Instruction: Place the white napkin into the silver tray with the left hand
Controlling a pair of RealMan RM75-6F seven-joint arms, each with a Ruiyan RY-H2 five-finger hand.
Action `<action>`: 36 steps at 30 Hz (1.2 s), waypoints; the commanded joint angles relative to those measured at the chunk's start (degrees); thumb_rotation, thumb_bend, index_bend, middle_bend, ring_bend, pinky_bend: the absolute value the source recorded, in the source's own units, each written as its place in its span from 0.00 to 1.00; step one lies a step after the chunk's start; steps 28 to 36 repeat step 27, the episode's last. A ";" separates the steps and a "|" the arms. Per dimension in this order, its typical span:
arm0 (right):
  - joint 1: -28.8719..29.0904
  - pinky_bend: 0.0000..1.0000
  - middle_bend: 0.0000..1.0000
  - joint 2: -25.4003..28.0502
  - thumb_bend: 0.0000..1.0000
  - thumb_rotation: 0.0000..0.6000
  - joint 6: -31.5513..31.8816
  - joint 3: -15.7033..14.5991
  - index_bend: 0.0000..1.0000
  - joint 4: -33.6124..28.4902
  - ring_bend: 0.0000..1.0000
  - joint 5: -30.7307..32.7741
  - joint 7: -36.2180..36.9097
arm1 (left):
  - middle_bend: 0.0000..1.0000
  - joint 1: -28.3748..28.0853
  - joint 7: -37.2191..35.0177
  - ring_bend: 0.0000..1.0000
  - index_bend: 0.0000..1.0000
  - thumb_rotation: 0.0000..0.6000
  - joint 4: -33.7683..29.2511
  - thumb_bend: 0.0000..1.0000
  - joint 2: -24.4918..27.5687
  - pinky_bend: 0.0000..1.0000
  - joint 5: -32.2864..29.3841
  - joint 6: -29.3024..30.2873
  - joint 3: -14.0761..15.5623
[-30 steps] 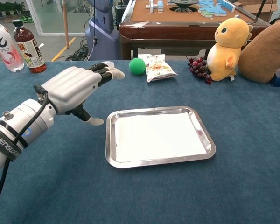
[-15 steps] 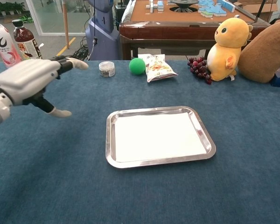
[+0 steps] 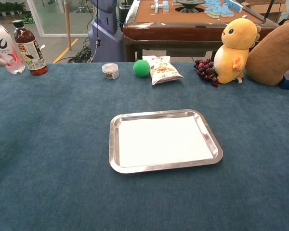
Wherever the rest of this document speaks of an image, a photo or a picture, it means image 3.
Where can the silver metal tray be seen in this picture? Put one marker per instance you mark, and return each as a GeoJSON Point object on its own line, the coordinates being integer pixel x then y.
{"type": "Point", "coordinates": [163, 169]}

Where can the green potted plants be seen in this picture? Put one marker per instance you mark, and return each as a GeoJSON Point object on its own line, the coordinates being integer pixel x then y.
{"type": "Point", "coordinates": [7, 8]}

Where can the brown tea bottle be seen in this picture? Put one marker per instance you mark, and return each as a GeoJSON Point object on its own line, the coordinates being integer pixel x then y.
{"type": "Point", "coordinates": [31, 53]}

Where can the blue table cloth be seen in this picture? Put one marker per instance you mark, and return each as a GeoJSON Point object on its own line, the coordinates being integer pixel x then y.
{"type": "Point", "coordinates": [62, 192]}

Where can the blue mahjong tile pile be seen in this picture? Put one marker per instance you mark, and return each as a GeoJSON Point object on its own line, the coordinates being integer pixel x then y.
{"type": "Point", "coordinates": [221, 9]}

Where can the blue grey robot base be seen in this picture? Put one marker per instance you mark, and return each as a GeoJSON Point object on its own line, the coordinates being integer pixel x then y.
{"type": "Point", "coordinates": [106, 41]}

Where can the small clear plastic jar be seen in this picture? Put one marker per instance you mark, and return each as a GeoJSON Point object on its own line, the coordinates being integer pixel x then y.
{"type": "Point", "coordinates": [110, 71]}

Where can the yellow plush toy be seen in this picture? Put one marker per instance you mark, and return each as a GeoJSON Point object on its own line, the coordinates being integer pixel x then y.
{"type": "Point", "coordinates": [231, 57]}

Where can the white blue mahjong tile stack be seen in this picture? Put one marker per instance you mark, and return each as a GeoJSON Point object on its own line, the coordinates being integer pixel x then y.
{"type": "Point", "coordinates": [160, 6]}

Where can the brown plush toy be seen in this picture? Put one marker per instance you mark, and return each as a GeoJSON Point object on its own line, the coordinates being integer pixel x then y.
{"type": "Point", "coordinates": [272, 57]}

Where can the white snack bag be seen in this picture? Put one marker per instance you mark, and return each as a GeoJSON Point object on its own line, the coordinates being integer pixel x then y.
{"type": "Point", "coordinates": [162, 71]}

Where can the green foam ball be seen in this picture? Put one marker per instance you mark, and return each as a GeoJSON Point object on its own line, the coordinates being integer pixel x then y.
{"type": "Point", "coordinates": [141, 68]}

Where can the wooden pole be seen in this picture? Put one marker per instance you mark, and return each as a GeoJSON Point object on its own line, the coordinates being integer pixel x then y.
{"type": "Point", "coordinates": [67, 24]}

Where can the white paper napkin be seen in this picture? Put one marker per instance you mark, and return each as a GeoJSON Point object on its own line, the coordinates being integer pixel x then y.
{"type": "Point", "coordinates": [163, 142]}

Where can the dark red grape bunch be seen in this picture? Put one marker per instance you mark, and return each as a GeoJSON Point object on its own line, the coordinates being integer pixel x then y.
{"type": "Point", "coordinates": [206, 72]}

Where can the brown mahjong table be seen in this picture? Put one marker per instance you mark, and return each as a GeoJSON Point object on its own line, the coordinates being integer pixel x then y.
{"type": "Point", "coordinates": [159, 31]}

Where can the clear pink drink bottle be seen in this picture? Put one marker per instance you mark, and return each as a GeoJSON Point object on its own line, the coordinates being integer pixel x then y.
{"type": "Point", "coordinates": [7, 48]}

